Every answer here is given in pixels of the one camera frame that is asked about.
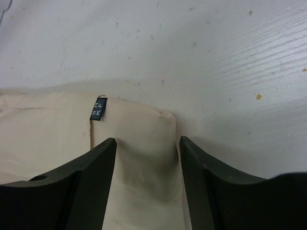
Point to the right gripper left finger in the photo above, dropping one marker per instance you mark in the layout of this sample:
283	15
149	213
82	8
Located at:
70	197

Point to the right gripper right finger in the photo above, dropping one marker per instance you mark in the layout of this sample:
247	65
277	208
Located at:
221	197

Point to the beige trousers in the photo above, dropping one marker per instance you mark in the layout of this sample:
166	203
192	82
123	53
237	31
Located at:
41	132

